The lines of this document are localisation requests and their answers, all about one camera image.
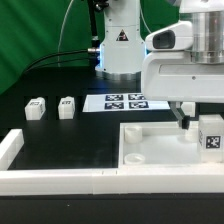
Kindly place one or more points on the AprilTag marker sheet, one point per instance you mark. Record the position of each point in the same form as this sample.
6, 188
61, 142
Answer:
121, 102

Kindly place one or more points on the white square tabletop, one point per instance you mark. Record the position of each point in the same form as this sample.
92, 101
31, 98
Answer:
158, 143

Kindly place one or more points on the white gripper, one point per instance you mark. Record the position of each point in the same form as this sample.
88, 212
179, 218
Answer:
171, 76

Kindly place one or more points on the white U-shaped obstacle fence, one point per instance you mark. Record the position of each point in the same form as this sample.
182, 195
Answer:
196, 178

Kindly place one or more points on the green backdrop curtain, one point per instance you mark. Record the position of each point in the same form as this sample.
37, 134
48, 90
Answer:
30, 29

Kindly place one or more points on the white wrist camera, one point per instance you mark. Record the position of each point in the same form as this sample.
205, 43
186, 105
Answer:
176, 37

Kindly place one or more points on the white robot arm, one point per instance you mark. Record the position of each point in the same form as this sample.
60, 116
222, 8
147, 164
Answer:
123, 50

